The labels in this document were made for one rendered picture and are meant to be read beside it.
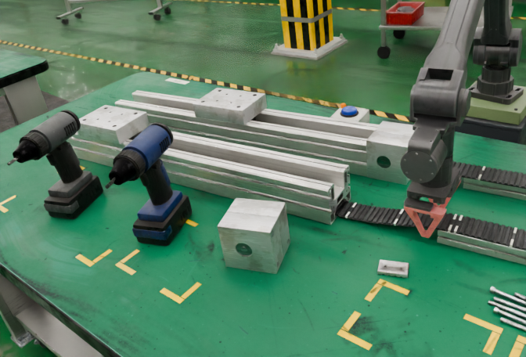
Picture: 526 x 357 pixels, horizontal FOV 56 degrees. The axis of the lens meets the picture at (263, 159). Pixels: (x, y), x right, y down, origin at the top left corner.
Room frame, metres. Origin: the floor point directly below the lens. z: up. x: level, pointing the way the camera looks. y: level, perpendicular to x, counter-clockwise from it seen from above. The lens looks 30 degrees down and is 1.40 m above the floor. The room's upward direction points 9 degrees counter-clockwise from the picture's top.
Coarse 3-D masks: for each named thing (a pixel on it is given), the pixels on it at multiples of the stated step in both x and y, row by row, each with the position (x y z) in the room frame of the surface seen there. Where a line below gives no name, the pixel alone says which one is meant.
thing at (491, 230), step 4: (488, 224) 0.68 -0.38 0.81; (492, 224) 0.68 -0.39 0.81; (496, 224) 0.68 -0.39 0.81; (488, 228) 0.67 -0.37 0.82; (492, 228) 0.67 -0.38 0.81; (496, 228) 0.67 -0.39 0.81; (488, 232) 0.66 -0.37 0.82; (492, 232) 0.66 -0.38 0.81; (496, 232) 0.66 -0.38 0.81; (484, 236) 0.65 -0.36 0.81; (488, 236) 0.65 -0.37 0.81; (492, 236) 0.65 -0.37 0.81; (488, 240) 0.64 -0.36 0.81; (492, 240) 0.64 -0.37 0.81
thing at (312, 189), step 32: (96, 160) 1.20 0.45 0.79; (192, 160) 0.99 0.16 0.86; (224, 160) 0.96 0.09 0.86; (256, 160) 0.98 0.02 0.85; (288, 160) 0.93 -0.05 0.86; (320, 160) 0.90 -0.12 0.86; (224, 192) 0.95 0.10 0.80; (256, 192) 0.90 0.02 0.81; (288, 192) 0.84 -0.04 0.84; (320, 192) 0.80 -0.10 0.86
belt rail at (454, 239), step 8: (440, 232) 0.69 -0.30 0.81; (448, 232) 0.68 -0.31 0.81; (440, 240) 0.69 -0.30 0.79; (448, 240) 0.68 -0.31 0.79; (456, 240) 0.68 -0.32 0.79; (464, 240) 0.67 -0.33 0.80; (472, 240) 0.66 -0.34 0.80; (480, 240) 0.65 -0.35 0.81; (464, 248) 0.67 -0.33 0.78; (472, 248) 0.66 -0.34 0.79; (480, 248) 0.65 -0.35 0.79; (488, 248) 0.65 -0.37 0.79; (496, 248) 0.64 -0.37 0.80; (504, 248) 0.63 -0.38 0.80; (512, 248) 0.62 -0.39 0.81; (496, 256) 0.63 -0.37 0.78; (504, 256) 0.63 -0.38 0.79; (512, 256) 0.62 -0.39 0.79; (520, 256) 0.62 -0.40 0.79
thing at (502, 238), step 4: (500, 228) 0.67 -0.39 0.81; (504, 228) 0.67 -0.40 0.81; (508, 228) 0.67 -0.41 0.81; (512, 228) 0.67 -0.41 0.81; (500, 232) 0.66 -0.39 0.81; (504, 232) 0.66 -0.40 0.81; (508, 232) 0.66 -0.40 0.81; (496, 236) 0.65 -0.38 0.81; (500, 236) 0.65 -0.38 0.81; (504, 236) 0.65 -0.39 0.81; (508, 236) 0.64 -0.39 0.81; (496, 240) 0.64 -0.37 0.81; (500, 240) 0.64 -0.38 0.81; (504, 240) 0.64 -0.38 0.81; (508, 240) 0.64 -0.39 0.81; (504, 244) 0.63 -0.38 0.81
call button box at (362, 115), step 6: (360, 108) 1.18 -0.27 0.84; (336, 114) 1.16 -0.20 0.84; (342, 114) 1.15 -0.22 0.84; (354, 114) 1.14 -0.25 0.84; (360, 114) 1.14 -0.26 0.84; (366, 114) 1.15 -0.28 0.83; (348, 120) 1.12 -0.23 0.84; (354, 120) 1.12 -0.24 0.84; (360, 120) 1.12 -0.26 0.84; (366, 120) 1.15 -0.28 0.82
